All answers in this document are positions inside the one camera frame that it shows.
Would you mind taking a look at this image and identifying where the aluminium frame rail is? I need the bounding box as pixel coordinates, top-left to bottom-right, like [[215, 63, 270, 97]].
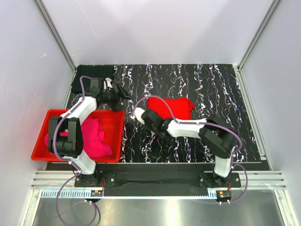
[[31, 170, 286, 200]]

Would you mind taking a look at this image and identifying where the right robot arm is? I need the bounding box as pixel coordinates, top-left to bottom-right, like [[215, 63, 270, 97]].
[[137, 110, 241, 187]]

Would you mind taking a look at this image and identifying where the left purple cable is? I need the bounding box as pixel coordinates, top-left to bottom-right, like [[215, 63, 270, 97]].
[[53, 75, 102, 223]]

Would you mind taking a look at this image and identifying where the pink t shirt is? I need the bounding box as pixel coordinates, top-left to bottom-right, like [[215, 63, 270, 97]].
[[44, 117, 113, 159]]

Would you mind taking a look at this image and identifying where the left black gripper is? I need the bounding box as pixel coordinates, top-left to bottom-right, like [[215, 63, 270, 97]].
[[101, 82, 134, 113]]

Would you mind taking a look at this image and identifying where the connector box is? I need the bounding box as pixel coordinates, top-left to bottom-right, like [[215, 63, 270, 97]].
[[90, 190, 103, 197], [217, 190, 232, 200]]

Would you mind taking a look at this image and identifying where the left connector box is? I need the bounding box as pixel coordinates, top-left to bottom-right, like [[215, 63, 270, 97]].
[[90, 190, 103, 197]]

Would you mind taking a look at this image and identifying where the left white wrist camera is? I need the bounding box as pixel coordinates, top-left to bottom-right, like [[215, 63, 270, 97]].
[[103, 77, 113, 91]]

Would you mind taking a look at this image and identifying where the folded black t shirt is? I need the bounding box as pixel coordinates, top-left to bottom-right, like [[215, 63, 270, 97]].
[[71, 65, 115, 94]]

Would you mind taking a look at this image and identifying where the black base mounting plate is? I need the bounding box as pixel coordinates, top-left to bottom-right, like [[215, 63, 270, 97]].
[[75, 163, 242, 198]]

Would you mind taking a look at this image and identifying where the right connector box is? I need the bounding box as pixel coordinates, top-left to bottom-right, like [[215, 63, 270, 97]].
[[217, 190, 232, 200]]

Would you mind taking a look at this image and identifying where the red t shirt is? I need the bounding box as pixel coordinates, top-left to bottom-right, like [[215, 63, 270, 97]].
[[147, 97, 194, 120]]

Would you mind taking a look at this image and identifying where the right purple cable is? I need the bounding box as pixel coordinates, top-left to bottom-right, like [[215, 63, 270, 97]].
[[131, 96, 249, 205]]

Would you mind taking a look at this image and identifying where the purple cable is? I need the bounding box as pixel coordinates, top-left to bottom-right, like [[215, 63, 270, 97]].
[[131, 96, 249, 205], [53, 75, 102, 223]]

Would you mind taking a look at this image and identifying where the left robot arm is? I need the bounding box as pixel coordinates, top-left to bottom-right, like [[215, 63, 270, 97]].
[[48, 77, 132, 186]]

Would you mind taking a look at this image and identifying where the red plastic bin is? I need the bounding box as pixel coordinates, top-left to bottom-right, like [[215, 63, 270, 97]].
[[31, 109, 125, 163]]

